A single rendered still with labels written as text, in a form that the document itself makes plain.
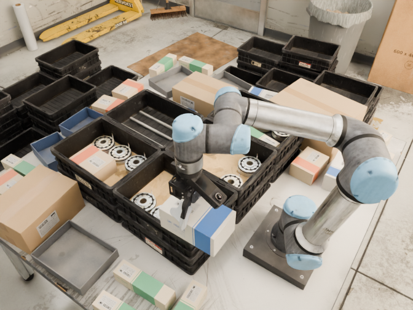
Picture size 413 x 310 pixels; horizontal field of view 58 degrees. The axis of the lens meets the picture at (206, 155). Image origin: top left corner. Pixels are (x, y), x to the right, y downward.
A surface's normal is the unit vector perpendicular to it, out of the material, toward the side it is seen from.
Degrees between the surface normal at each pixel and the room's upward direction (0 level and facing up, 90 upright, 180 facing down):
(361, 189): 86
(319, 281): 0
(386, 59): 75
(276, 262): 4
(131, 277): 0
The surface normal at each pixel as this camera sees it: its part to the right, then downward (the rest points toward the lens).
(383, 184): -0.01, 0.63
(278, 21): -0.56, 0.56
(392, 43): -0.55, 0.39
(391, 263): 0.00, -0.73
